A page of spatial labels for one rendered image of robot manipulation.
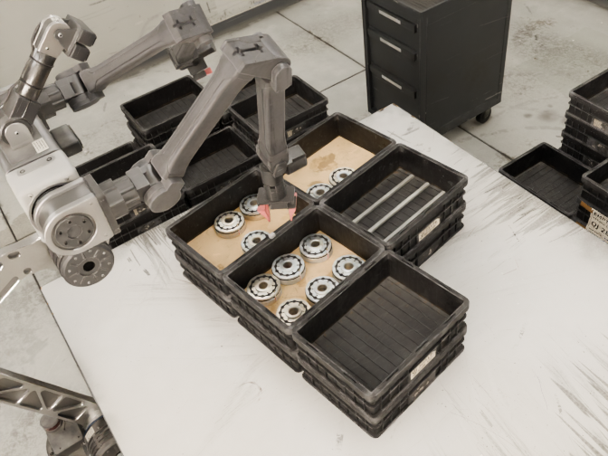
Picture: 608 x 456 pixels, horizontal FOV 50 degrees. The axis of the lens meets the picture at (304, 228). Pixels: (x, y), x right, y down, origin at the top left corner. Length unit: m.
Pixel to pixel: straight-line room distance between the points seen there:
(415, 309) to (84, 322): 1.09
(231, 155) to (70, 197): 1.89
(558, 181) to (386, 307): 1.48
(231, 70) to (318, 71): 3.18
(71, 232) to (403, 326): 0.94
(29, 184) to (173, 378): 0.83
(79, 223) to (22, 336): 1.98
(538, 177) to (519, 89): 1.15
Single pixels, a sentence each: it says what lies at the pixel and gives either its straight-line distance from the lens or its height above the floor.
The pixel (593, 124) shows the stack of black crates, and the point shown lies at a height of 0.50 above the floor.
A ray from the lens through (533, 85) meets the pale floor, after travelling 4.27.
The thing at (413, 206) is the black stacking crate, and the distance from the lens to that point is 2.19.
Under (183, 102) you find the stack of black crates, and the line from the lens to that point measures 3.50.
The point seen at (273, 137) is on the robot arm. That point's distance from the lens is 1.57.
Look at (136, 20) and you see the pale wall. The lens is 4.79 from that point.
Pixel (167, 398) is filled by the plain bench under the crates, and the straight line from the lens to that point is 2.01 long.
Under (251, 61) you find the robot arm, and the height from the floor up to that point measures 1.70.
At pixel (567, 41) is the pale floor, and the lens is 4.73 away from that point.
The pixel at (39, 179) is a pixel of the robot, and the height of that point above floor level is 1.53.
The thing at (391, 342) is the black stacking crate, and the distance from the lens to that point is 1.84.
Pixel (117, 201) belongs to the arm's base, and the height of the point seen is 1.47.
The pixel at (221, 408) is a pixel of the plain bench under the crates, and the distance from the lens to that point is 1.95.
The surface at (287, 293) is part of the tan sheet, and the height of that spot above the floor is 0.83.
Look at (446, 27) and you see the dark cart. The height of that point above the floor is 0.76.
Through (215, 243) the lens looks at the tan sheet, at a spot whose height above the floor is 0.83.
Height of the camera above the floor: 2.35
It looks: 45 degrees down
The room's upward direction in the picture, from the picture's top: 10 degrees counter-clockwise
